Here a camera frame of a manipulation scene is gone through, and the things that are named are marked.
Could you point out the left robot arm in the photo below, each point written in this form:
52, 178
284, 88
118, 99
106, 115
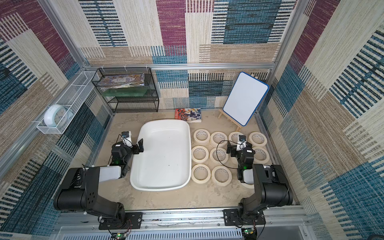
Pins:
79, 190

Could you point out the blue framed whiteboard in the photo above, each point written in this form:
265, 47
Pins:
245, 97

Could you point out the aluminium front rail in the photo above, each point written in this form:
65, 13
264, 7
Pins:
184, 218

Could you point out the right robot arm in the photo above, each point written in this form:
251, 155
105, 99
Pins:
271, 188

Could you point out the colourful comic book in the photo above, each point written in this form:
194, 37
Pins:
190, 115

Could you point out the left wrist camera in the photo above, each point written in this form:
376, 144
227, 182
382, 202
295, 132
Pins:
127, 138

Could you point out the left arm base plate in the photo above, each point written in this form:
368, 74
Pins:
133, 220

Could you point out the black wire shelf rack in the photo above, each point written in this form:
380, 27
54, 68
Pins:
147, 103

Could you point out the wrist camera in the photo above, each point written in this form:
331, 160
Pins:
240, 141
127, 138

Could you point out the white wire wall basket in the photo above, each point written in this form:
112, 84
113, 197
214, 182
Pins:
72, 99

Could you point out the colourful book on shelf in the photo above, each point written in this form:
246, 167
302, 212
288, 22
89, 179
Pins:
122, 81

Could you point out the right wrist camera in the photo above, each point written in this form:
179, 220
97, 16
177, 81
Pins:
240, 141

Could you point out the white plastic storage box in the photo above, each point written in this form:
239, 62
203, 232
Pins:
166, 162

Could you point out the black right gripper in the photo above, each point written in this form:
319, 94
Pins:
235, 148

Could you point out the green book on shelf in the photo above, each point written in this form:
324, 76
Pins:
125, 92

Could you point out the cream masking tape roll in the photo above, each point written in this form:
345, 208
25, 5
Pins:
202, 137
234, 137
221, 176
201, 174
218, 139
261, 156
219, 156
257, 139
200, 154
248, 186

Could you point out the wooden easel stand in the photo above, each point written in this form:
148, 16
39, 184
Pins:
222, 113

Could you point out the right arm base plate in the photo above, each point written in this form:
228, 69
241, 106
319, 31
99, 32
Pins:
232, 217

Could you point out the white round alarm clock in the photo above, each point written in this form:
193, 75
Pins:
56, 116

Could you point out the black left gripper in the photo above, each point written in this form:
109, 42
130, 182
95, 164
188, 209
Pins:
136, 151

